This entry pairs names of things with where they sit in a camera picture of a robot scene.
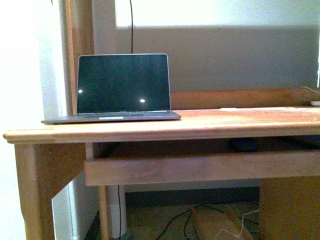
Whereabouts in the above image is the wooden pull-out keyboard tray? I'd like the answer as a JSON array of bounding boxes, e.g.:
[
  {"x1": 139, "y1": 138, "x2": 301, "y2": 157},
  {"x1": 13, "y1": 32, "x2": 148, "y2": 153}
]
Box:
[{"x1": 84, "y1": 150, "x2": 320, "y2": 186}]

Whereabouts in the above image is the wooden board under desk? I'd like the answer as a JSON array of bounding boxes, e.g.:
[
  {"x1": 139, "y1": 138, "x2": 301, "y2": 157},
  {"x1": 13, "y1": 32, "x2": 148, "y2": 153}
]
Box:
[{"x1": 191, "y1": 206, "x2": 238, "y2": 240}]

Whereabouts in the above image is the grey open laptop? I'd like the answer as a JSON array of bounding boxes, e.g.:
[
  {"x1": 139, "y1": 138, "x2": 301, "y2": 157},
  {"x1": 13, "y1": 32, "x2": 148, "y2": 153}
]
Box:
[{"x1": 42, "y1": 53, "x2": 181, "y2": 125}]

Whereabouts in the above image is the black cable on wall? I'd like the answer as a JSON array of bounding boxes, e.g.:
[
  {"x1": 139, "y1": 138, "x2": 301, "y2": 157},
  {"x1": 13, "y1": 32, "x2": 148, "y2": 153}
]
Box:
[{"x1": 128, "y1": 0, "x2": 135, "y2": 55}]

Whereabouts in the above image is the white object on desk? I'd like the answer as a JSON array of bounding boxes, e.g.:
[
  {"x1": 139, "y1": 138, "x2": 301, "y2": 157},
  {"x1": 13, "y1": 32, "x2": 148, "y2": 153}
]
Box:
[{"x1": 309, "y1": 101, "x2": 320, "y2": 107}]

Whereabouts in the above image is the black floor cable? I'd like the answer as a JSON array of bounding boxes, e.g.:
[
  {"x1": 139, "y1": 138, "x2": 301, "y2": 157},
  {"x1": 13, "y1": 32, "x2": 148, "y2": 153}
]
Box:
[{"x1": 157, "y1": 203, "x2": 261, "y2": 240}]

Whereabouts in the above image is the wooden desk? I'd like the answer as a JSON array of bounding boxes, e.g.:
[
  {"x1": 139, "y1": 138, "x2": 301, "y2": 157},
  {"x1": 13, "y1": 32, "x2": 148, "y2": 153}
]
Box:
[{"x1": 2, "y1": 87, "x2": 320, "y2": 240}]

